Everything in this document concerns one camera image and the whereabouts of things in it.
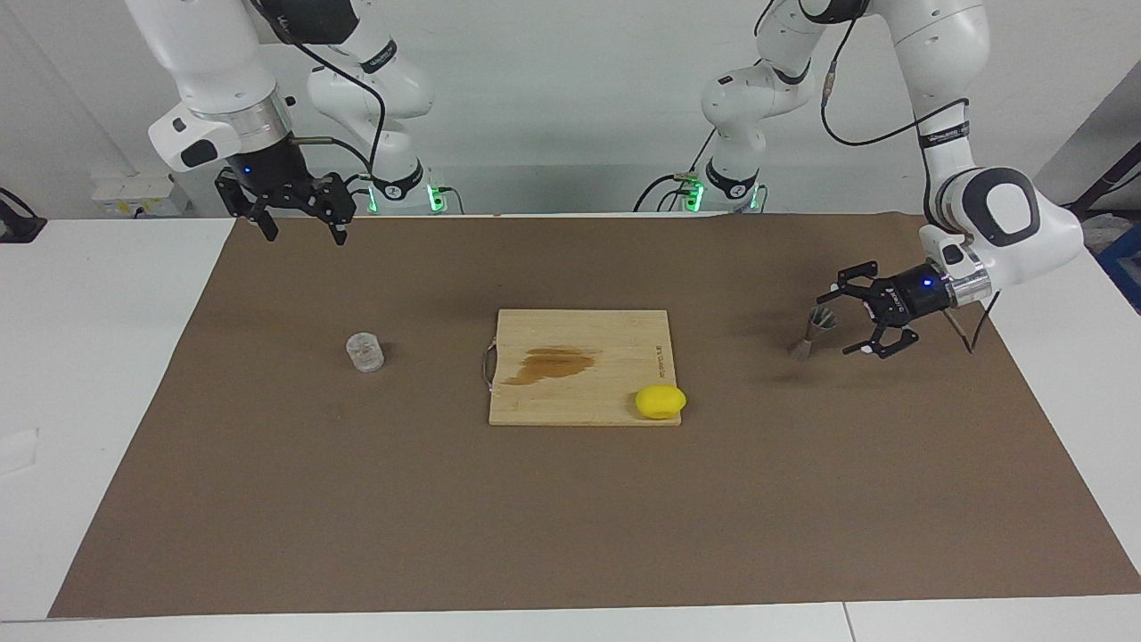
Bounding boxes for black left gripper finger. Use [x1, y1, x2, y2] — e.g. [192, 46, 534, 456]
[842, 317, 921, 361]
[818, 261, 883, 309]

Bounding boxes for steel double jigger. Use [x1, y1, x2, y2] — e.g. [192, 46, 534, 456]
[788, 305, 839, 361]

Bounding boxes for white tape patch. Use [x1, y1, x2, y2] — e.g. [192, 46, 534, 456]
[0, 428, 41, 476]

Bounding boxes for blue crate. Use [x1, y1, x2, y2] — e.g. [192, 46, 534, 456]
[1098, 223, 1141, 315]

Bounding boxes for yellow lemon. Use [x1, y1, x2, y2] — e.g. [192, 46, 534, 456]
[635, 385, 688, 420]

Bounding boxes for wooden cutting board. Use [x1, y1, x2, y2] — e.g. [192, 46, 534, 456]
[481, 309, 683, 427]

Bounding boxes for brown table mat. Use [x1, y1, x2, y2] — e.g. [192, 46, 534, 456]
[47, 211, 1141, 619]

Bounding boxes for black clamp mount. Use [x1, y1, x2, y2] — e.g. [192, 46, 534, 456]
[0, 187, 47, 243]

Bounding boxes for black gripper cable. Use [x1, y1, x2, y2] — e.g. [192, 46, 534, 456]
[254, 0, 390, 193]
[753, 0, 1004, 356]

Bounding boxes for black stand leg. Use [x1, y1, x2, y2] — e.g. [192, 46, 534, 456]
[1068, 165, 1141, 220]

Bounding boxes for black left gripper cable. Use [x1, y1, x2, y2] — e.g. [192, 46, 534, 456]
[753, 0, 1004, 356]

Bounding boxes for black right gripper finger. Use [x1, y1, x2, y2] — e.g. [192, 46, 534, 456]
[310, 173, 358, 247]
[216, 169, 280, 244]

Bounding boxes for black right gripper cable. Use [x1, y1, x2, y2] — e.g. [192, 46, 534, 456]
[254, 0, 390, 193]

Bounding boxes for clear plastic cup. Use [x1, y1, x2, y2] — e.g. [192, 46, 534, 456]
[346, 332, 386, 373]

